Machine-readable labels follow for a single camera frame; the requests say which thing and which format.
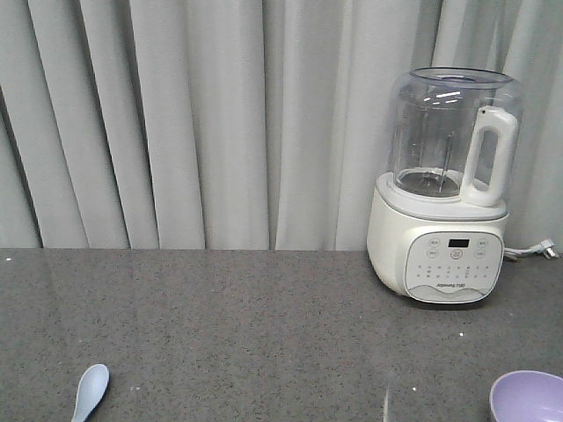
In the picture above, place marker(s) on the white blender with clear jar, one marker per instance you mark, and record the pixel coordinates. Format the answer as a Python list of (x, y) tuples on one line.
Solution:
[(440, 209)]

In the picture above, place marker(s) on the purple plastic bowl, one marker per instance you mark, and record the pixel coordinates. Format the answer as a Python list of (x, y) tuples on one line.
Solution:
[(526, 395)]

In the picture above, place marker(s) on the light blue plastic spoon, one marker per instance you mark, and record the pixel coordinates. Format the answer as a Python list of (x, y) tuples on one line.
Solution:
[(90, 391)]

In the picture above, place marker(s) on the grey pleated curtain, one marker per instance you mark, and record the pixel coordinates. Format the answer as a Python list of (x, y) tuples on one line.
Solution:
[(246, 124)]

